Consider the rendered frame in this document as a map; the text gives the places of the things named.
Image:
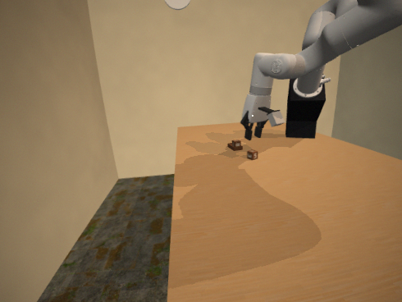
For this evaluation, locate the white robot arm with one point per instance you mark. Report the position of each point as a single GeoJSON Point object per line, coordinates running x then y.
{"type": "Point", "coordinates": [334, 35]}

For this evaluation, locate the brown wooden tray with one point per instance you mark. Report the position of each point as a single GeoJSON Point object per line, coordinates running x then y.
{"type": "Point", "coordinates": [234, 148]}

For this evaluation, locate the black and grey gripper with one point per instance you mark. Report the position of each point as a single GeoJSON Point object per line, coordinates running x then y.
{"type": "Point", "coordinates": [251, 111]}

